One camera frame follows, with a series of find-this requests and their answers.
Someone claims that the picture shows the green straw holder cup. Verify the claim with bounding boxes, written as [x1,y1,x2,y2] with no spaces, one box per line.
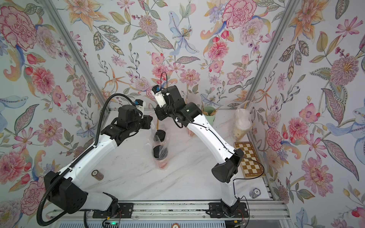
[202,106,217,126]

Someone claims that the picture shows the small round silver tin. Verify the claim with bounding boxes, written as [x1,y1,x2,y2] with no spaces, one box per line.
[249,188,261,199]

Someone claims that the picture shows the small brown cylinder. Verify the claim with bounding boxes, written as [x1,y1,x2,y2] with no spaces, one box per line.
[91,170,104,181]

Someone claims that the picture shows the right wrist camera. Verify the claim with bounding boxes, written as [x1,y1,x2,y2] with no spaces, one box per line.
[152,85,166,108]

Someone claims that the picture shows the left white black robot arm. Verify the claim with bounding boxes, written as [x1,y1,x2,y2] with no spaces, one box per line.
[44,104,153,214]

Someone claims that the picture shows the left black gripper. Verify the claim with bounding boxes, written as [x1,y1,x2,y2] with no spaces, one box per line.
[127,114,155,134]

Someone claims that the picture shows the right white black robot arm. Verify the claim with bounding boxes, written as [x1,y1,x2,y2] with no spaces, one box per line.
[152,85,243,211]

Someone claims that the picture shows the red cup black lid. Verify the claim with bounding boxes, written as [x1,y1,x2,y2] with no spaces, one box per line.
[153,145,168,169]
[153,129,166,143]

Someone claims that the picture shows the right thin black cable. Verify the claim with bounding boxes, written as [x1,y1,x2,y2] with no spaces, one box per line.
[159,71,266,228]

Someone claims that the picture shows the clear plastic carrier bag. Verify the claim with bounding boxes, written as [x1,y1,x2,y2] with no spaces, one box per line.
[232,108,252,141]

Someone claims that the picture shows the wooden chessboard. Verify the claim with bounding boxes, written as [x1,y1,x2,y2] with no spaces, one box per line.
[235,142,265,179]

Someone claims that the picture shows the left black corrugated cable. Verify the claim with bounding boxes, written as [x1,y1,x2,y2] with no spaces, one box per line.
[36,93,137,227]

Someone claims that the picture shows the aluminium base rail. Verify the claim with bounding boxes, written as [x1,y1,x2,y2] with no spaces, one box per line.
[47,200,291,222]

